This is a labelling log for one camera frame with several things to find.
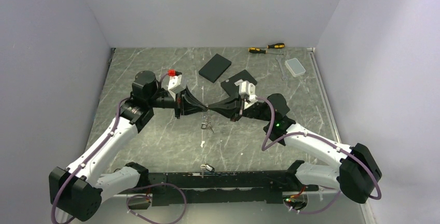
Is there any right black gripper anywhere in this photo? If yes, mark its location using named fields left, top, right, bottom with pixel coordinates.
left=208, top=93, right=273, bottom=122

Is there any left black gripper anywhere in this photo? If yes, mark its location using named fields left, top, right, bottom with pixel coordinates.
left=147, top=85, right=207, bottom=119

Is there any large metal keyring with keys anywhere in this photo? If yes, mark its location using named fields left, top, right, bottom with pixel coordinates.
left=201, top=105, right=214, bottom=133

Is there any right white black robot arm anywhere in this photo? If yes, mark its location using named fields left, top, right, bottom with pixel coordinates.
left=208, top=94, right=382, bottom=204

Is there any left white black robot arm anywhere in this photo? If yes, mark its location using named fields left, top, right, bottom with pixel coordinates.
left=49, top=70, right=208, bottom=223

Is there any black box with label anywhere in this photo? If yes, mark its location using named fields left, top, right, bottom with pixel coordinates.
left=221, top=69, right=257, bottom=96

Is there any plain black box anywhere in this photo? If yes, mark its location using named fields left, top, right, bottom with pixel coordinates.
left=198, top=53, right=232, bottom=83

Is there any lower orange black screwdriver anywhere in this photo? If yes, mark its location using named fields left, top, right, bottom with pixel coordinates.
left=248, top=47, right=283, bottom=55

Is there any orange black screwdriver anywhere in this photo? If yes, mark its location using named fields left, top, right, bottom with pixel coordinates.
left=248, top=47, right=283, bottom=55
left=263, top=43, right=285, bottom=49

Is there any small silver wrench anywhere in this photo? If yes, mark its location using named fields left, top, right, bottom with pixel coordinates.
left=276, top=57, right=288, bottom=81

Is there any translucent white plastic case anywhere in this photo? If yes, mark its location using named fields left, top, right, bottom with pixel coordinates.
left=285, top=58, right=306, bottom=77

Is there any upper orange black screwdriver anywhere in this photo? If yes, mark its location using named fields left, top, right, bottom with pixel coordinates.
left=263, top=43, right=285, bottom=49

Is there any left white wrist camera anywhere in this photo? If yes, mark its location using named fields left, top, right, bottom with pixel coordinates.
left=168, top=69, right=187, bottom=97

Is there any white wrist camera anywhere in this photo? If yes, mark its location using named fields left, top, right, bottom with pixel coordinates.
left=238, top=81, right=257, bottom=104
left=168, top=69, right=187, bottom=97

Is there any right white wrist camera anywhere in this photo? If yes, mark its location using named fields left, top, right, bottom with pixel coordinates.
left=238, top=81, right=257, bottom=104

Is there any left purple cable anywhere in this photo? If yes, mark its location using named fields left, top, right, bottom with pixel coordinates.
left=50, top=73, right=171, bottom=224

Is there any black base frame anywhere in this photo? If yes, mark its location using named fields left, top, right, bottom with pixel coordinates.
left=123, top=170, right=318, bottom=206

